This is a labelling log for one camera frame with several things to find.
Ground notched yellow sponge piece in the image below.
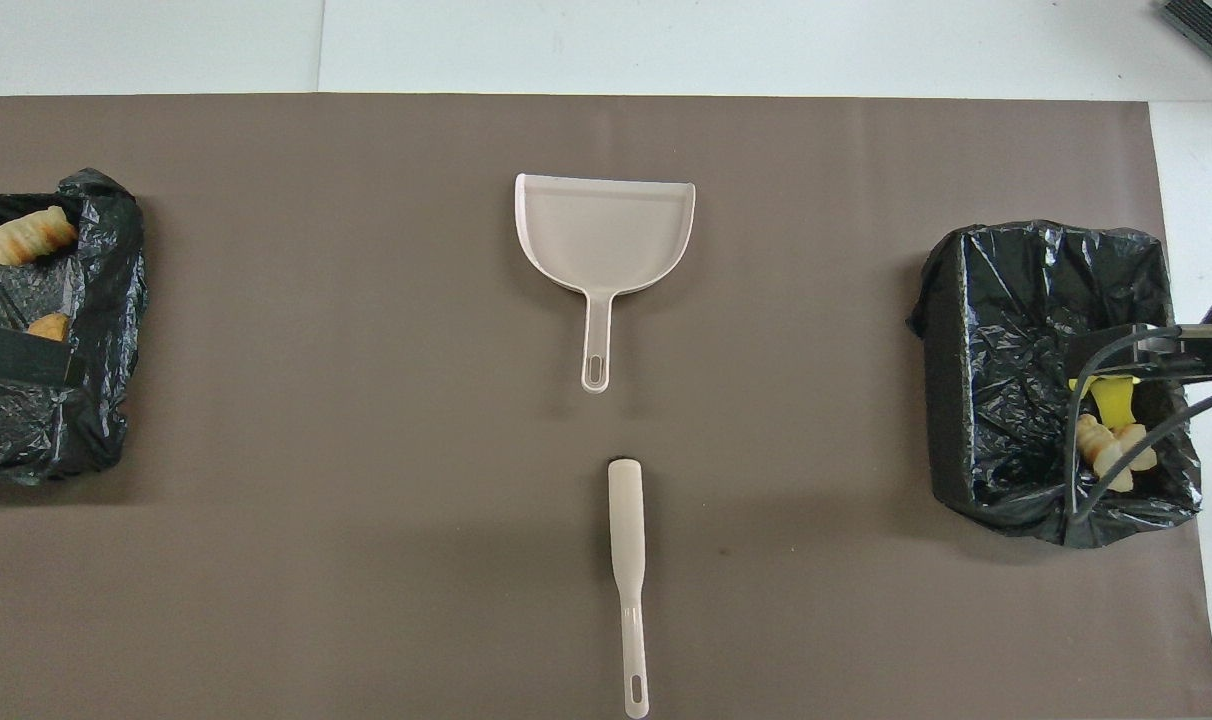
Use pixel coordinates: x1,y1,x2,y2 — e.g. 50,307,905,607
1092,378,1137,433

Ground beige hand brush black bristles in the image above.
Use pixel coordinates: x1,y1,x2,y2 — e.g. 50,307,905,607
607,458,652,720

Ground beige plastic dustpan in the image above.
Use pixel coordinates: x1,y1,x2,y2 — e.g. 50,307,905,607
514,173,697,394

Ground bin lined with black bag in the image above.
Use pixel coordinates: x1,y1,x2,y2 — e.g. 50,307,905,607
907,220,1204,550
0,168,149,487

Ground grey ribbed device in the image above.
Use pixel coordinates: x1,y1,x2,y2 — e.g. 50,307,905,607
1161,0,1212,83

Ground brown paper table mat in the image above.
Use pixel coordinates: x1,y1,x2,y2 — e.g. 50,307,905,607
0,94,1212,720

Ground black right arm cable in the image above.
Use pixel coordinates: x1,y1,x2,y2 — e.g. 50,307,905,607
1063,325,1212,521

